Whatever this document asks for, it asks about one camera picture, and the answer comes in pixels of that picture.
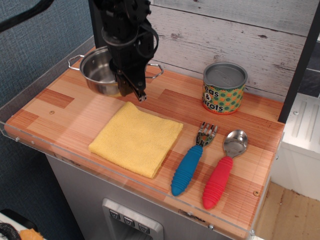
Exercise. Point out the white toy cabinet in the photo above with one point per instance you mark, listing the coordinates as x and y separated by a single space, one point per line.
297 163

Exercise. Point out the grey toy fridge cabinet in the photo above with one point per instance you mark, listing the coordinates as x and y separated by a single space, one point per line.
110 206

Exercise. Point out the peas and carrots toy can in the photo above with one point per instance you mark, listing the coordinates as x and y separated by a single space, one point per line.
223 87

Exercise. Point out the red handled toy spoon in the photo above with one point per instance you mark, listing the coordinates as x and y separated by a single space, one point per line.
235 144

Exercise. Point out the clear acrylic table guard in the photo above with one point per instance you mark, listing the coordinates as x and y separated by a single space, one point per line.
57 114

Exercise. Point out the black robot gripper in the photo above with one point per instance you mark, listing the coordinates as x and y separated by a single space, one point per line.
131 40

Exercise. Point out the orange plush item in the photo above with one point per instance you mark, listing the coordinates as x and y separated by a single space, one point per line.
30 234

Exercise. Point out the blue handled toy fork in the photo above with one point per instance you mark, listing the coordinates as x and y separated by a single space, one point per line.
186 169

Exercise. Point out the folded yellow towel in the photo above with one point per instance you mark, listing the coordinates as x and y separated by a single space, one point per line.
136 141

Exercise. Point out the small stainless steel pot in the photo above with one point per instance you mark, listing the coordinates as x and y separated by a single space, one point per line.
99 70

